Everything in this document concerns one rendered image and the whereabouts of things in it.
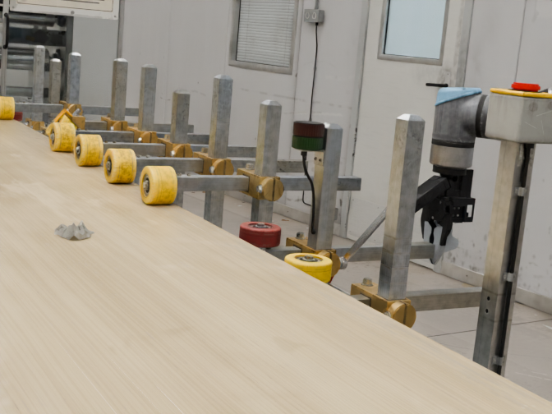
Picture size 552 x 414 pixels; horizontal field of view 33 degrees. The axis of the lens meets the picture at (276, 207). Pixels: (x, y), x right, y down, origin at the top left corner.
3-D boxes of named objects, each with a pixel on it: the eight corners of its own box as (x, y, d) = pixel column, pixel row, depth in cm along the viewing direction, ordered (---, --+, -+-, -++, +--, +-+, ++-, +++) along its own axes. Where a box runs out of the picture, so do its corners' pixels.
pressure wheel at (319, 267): (285, 311, 163) (291, 247, 161) (330, 319, 161) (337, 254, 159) (273, 324, 155) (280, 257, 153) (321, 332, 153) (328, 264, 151)
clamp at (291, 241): (305, 259, 192) (307, 236, 191) (339, 278, 180) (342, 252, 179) (281, 261, 189) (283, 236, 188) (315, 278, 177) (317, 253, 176)
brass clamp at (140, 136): (144, 144, 276) (144, 126, 275) (159, 150, 265) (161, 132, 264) (123, 143, 273) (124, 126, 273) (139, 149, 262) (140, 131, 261)
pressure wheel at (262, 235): (264, 274, 187) (269, 218, 185) (283, 285, 180) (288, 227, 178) (228, 276, 183) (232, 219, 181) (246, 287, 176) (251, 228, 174)
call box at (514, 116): (519, 142, 138) (526, 89, 136) (554, 149, 132) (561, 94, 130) (482, 141, 134) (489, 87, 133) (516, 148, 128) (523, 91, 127)
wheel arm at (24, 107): (138, 115, 349) (138, 106, 349) (141, 117, 346) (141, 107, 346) (2, 110, 326) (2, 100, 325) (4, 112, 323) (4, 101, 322)
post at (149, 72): (143, 228, 274) (153, 64, 265) (147, 232, 271) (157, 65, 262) (131, 229, 272) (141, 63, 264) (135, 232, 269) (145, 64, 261)
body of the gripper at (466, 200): (473, 225, 199) (480, 169, 197) (440, 226, 195) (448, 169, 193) (450, 218, 206) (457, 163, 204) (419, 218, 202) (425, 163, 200)
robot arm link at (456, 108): (479, 89, 188) (431, 84, 193) (471, 149, 191) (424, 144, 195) (489, 88, 197) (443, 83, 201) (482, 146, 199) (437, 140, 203)
